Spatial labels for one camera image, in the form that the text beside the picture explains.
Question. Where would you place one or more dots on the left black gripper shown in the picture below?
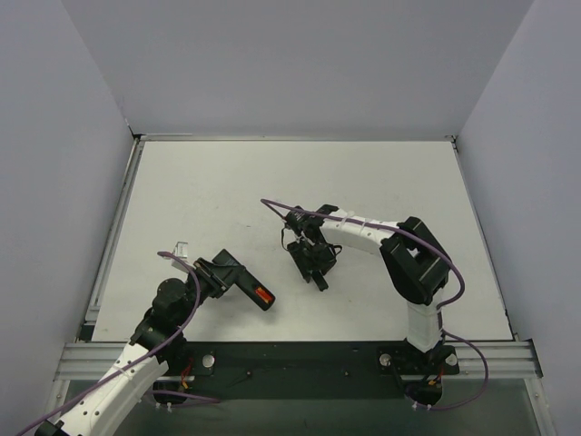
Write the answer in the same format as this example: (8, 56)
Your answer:
(231, 269)

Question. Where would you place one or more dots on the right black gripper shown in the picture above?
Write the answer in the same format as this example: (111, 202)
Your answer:
(310, 256)

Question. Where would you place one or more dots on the red battery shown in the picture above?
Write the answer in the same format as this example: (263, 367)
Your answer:
(265, 295)

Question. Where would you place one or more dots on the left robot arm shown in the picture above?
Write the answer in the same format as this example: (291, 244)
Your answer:
(155, 347)

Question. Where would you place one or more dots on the black remote control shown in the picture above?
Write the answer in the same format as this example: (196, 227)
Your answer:
(248, 283)

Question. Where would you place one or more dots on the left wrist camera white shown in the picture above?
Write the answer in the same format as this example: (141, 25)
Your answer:
(181, 252)

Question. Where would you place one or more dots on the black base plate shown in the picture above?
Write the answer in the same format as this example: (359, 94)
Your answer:
(306, 371)

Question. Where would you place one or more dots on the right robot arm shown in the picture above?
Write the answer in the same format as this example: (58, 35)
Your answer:
(413, 257)

